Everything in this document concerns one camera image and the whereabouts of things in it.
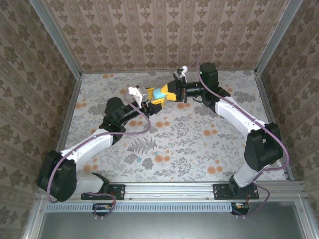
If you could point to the blue earbud charging case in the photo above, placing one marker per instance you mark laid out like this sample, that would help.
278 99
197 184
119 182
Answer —
159 93

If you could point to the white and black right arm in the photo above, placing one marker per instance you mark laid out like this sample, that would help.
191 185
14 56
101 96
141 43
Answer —
234 117

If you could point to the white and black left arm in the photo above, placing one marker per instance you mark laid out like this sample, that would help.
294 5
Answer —
89 147

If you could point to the floral patterned tablecloth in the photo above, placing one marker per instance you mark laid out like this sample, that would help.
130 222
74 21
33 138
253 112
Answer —
189 161

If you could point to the grey metal panel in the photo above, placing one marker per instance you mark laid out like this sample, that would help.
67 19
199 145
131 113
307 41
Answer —
174 226

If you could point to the aluminium table side rail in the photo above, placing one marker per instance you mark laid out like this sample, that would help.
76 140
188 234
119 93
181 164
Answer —
68 117
265 99

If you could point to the aluminium frame post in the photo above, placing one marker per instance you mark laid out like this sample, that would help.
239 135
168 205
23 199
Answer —
277 37
59 42

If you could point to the aluminium mounting rail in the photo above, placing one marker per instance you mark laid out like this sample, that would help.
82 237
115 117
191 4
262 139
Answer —
169 191

